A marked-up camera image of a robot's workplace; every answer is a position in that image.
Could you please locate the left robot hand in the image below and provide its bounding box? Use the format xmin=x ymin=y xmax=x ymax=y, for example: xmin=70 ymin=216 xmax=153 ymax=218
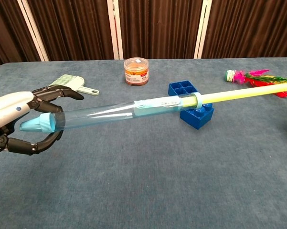
xmin=0 ymin=84 xmax=85 ymax=156

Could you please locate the pale green mini dustpan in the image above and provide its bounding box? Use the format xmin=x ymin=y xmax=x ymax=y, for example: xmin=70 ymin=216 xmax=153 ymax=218
xmin=47 ymin=74 xmax=100 ymax=96

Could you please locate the brown curtain partition panel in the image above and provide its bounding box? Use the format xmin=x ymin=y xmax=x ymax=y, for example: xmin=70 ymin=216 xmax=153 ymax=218
xmin=16 ymin=0 xmax=124 ymax=62
xmin=107 ymin=0 xmax=211 ymax=60
xmin=0 ymin=0 xmax=50 ymax=70
xmin=194 ymin=0 xmax=287 ymax=59

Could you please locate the clear jar with orange contents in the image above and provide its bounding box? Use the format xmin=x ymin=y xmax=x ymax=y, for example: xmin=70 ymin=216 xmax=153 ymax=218
xmin=123 ymin=57 xmax=150 ymax=86

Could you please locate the blue felt table cover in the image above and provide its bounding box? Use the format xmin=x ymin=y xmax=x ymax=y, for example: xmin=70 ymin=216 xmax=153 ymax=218
xmin=0 ymin=57 xmax=287 ymax=229

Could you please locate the hollow blue building block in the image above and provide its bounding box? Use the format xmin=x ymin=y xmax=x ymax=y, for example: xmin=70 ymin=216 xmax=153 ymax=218
xmin=167 ymin=80 xmax=199 ymax=97

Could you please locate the studded blue building block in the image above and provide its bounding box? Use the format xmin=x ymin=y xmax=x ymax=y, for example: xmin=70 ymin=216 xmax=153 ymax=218
xmin=180 ymin=103 xmax=215 ymax=130

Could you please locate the pink feather shuttlecock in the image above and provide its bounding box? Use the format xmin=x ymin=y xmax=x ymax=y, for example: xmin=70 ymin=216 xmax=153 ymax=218
xmin=223 ymin=69 xmax=287 ymax=98

